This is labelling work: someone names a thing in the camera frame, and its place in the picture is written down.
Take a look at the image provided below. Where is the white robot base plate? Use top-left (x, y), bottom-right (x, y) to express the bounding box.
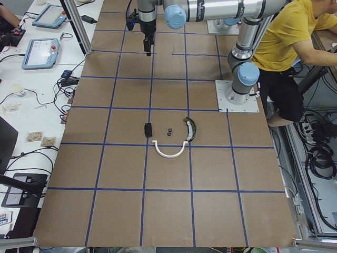
top-left (215, 80), bottom-right (260, 113)

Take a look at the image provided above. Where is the brown paper table mat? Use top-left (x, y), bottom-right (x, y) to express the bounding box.
top-left (34, 1), bottom-right (296, 247)

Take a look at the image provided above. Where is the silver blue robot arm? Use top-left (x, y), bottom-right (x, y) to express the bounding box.
top-left (126, 0), bottom-right (285, 105)

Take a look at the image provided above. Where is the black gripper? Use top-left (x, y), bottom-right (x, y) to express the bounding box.
top-left (143, 33), bottom-right (154, 53)

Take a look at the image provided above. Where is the black rectangular remote part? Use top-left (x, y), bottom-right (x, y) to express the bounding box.
top-left (144, 122), bottom-right (153, 138)

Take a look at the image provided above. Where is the lower blue teach pendant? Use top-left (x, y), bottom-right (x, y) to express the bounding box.
top-left (22, 38), bottom-right (60, 70)

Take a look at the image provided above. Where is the person in yellow shirt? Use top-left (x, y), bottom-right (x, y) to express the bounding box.
top-left (252, 0), bottom-right (336, 127)

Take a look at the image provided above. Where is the upper blue teach pendant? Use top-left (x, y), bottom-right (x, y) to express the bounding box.
top-left (32, 4), bottom-right (67, 29)

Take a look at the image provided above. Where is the blue teach pendant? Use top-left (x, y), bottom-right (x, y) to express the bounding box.
top-left (32, 4), bottom-right (67, 29)
top-left (22, 38), bottom-right (60, 70)

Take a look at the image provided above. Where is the white curved plastic bracket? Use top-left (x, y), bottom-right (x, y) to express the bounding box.
top-left (152, 140), bottom-right (188, 159)

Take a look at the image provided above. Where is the black power adapter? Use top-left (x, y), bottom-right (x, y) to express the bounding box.
top-left (81, 15), bottom-right (97, 24)

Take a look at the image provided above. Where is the aluminium frame post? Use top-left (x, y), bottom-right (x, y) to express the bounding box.
top-left (60, 0), bottom-right (92, 55)

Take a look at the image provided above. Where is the bag of small parts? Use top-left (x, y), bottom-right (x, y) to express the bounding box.
top-left (26, 131), bottom-right (43, 142)

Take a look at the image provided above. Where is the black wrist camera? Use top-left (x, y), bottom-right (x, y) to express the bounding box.
top-left (126, 14), bottom-right (139, 31)

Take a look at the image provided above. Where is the colourful remote control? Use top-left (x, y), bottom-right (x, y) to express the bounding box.
top-left (0, 211), bottom-right (13, 226)

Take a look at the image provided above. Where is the black monitor stand base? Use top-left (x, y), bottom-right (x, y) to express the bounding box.
top-left (1, 173), bottom-right (47, 208)

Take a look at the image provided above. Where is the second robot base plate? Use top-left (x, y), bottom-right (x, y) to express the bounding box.
top-left (207, 20), bottom-right (240, 35)

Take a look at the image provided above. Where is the green curved brake shoe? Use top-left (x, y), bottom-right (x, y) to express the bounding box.
top-left (183, 116), bottom-right (196, 142)

